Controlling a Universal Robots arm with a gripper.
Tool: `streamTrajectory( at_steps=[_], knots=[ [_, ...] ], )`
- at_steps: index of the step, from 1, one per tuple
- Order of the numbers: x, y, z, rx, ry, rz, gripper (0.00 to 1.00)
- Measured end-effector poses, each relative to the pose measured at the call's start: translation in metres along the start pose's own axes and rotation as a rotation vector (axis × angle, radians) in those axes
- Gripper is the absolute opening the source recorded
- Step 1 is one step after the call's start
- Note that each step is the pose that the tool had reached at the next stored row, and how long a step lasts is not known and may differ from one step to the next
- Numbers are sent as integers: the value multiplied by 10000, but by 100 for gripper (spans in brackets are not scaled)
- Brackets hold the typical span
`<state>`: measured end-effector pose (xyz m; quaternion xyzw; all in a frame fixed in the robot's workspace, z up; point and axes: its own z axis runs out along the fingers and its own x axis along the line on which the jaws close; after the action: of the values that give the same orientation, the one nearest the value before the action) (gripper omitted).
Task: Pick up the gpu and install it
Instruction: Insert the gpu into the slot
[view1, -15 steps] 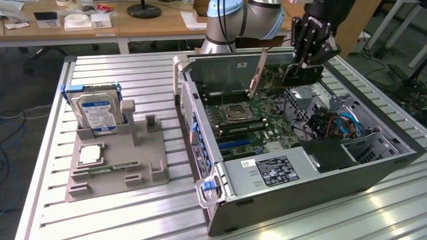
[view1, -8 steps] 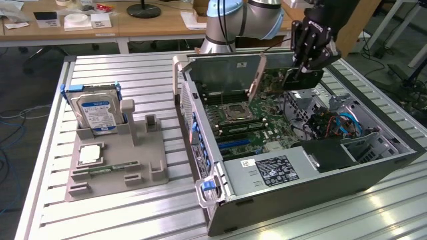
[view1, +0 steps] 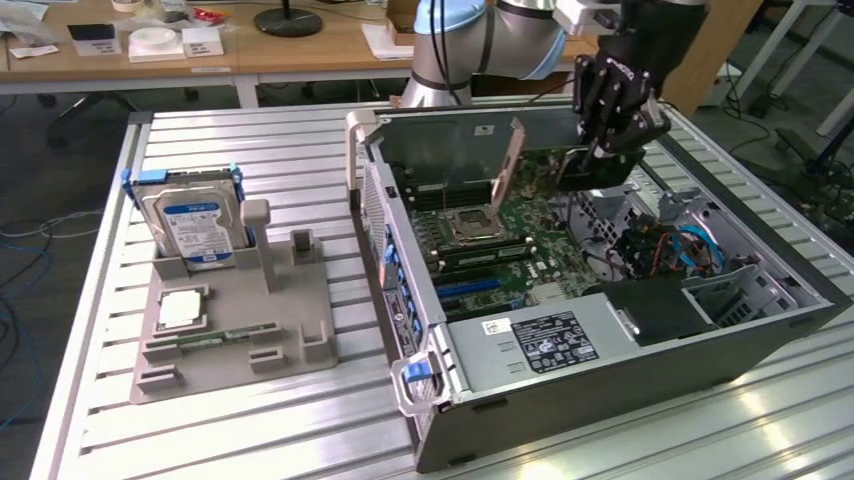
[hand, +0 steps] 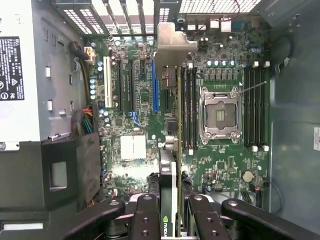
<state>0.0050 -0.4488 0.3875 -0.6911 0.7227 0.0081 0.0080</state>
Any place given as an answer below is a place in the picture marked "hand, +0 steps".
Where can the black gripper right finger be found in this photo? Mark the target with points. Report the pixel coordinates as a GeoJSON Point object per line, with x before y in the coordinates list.
{"type": "Point", "coordinates": [205, 220]}

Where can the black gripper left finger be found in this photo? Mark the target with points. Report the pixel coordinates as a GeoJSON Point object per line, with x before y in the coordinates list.
{"type": "Point", "coordinates": [145, 220]}

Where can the round coin battery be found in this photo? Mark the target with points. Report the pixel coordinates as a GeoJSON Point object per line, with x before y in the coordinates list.
{"type": "Point", "coordinates": [247, 175]}

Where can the green motherboard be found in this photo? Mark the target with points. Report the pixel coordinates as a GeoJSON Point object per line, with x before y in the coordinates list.
{"type": "Point", "coordinates": [225, 155]}

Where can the silver chipset heatsink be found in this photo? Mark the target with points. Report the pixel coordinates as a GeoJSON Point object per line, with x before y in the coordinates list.
{"type": "Point", "coordinates": [133, 147]}

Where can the black plastic fan shroud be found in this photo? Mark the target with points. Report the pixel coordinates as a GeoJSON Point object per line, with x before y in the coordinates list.
{"type": "Point", "coordinates": [75, 155]}

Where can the metal CPU socket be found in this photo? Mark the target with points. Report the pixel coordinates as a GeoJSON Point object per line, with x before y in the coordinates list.
{"type": "Point", "coordinates": [220, 115]}

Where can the blue expansion slot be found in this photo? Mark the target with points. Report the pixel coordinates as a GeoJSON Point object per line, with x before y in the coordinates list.
{"type": "Point", "coordinates": [155, 85]}

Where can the black expansion slot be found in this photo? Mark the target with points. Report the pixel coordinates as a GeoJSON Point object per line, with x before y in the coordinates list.
{"type": "Point", "coordinates": [120, 85]}
{"type": "Point", "coordinates": [131, 85]}

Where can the socket locking lever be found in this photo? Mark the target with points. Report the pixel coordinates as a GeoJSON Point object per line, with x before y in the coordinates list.
{"type": "Point", "coordinates": [252, 88]}

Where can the white expansion slot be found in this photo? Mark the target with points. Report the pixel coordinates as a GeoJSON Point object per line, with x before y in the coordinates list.
{"type": "Point", "coordinates": [107, 82]}

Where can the open black PC case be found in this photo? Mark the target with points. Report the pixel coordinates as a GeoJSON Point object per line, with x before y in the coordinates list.
{"type": "Point", "coordinates": [295, 100]}

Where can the grey power supply with label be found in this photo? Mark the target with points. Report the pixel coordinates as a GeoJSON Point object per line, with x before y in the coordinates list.
{"type": "Point", "coordinates": [30, 75]}

